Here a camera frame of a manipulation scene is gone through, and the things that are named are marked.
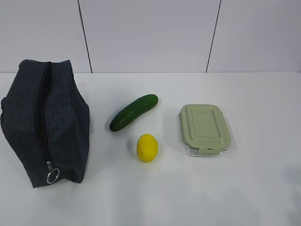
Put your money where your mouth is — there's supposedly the green cucumber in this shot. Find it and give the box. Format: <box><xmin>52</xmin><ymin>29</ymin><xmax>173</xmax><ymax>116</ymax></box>
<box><xmin>109</xmin><ymin>94</ymin><xmax>158</xmax><ymax>132</ymax></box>

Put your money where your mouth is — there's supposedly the yellow lemon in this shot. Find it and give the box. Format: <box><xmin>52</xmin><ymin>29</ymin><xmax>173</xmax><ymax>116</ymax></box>
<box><xmin>136</xmin><ymin>134</ymin><xmax>158</xmax><ymax>162</ymax></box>

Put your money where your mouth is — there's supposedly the green lidded glass container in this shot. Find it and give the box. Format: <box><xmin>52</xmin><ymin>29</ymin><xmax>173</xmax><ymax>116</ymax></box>
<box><xmin>179</xmin><ymin>104</ymin><xmax>231</xmax><ymax>157</ymax></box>

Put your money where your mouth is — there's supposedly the dark blue fabric bag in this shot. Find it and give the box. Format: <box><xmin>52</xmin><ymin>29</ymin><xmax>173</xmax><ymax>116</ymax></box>
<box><xmin>0</xmin><ymin>59</ymin><xmax>90</xmax><ymax>188</ymax></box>

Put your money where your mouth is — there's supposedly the silver zipper pull ring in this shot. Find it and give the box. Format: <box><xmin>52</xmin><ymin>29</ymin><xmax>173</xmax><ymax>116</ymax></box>
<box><xmin>46</xmin><ymin>161</ymin><xmax>61</xmax><ymax>184</ymax></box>

